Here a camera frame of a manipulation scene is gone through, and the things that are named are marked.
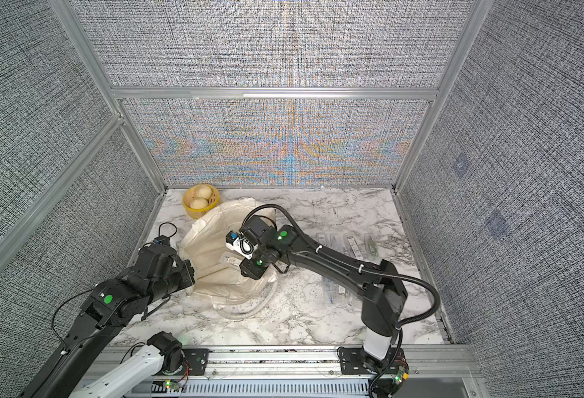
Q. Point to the front white steamed bun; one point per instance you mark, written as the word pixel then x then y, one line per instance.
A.
pixel 198 203

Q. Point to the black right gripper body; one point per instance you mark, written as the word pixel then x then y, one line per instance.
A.
pixel 257 265

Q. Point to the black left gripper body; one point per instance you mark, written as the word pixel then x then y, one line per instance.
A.
pixel 180 278

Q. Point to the clear compass case second row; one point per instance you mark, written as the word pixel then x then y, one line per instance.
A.
pixel 341 295

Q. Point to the clear compass case green label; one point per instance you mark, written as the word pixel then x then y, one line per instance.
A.
pixel 371 247

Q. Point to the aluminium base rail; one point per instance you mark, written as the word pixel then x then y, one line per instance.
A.
pixel 285 371

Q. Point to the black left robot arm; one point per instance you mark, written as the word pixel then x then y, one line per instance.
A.
pixel 107 310

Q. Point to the clear compass case third row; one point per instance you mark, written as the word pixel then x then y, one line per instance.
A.
pixel 230 260

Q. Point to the clear compass case white label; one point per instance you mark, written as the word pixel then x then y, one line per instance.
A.
pixel 354 247

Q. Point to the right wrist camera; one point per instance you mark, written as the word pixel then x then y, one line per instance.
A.
pixel 244 242

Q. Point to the white steamed bun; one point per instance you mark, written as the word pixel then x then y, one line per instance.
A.
pixel 203 191
pixel 198 203

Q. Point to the rear white steamed bun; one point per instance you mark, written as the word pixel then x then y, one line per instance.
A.
pixel 203 191

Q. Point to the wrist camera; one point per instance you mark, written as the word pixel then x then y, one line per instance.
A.
pixel 155 259
pixel 244 242

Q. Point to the cream canvas tote bag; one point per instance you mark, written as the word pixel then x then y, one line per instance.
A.
pixel 218 280

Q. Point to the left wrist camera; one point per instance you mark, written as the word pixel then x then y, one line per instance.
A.
pixel 155 259

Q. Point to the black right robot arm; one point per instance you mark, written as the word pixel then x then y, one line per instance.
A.
pixel 382 294

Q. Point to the clear compass case blue parts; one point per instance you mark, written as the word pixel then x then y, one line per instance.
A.
pixel 330 291

